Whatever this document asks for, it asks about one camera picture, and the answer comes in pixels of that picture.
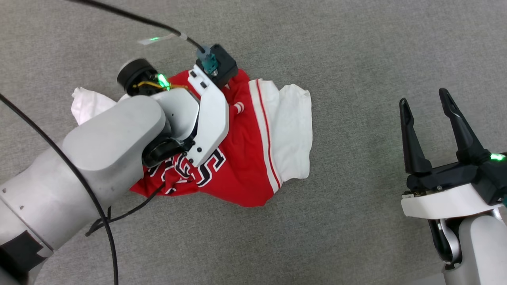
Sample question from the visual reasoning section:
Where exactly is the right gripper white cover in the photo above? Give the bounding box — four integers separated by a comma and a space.
399, 87, 507, 220

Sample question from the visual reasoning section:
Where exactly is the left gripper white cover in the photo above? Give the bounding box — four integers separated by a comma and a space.
117, 59, 231, 167

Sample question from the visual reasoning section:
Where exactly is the red and white basketball jersey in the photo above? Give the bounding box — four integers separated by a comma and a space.
71, 69, 313, 208

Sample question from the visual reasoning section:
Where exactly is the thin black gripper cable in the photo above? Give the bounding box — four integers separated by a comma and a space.
85, 182, 167, 237

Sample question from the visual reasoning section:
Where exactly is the black camera cable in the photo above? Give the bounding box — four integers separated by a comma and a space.
67, 0, 207, 53

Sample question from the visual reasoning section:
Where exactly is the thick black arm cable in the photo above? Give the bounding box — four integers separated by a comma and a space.
0, 93, 120, 285

